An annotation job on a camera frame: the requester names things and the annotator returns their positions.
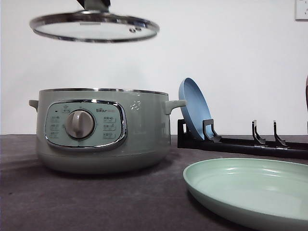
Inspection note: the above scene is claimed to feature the dark reddish object at edge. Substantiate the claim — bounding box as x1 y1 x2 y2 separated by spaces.
306 76 308 112

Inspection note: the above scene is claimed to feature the glass pot lid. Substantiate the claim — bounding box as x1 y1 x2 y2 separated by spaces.
29 11 160 42

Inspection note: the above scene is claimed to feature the black dish rack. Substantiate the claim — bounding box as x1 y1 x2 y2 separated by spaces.
178 119 308 160

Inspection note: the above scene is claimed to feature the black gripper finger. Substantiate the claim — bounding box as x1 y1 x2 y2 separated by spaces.
101 0 111 8
77 0 85 9

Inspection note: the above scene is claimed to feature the blue plate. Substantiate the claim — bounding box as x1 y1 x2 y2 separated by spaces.
178 77 212 140

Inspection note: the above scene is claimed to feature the green plate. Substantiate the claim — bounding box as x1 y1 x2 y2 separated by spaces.
183 158 308 231

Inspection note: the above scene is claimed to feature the green electric steamer pot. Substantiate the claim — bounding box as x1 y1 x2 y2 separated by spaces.
29 88 186 174

